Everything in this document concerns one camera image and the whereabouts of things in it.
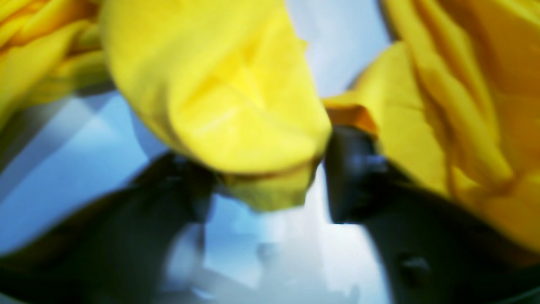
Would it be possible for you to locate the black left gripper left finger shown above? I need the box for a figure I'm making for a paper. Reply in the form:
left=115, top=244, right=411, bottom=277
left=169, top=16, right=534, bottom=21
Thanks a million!
left=1, top=153, right=216, bottom=304

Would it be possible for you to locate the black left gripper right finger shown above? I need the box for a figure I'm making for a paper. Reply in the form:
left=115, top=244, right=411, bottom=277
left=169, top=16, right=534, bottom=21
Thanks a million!
left=325, top=125, right=539, bottom=304

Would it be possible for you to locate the orange yellow t-shirt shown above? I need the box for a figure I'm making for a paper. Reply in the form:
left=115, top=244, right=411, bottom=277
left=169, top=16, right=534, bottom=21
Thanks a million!
left=1, top=0, right=539, bottom=253

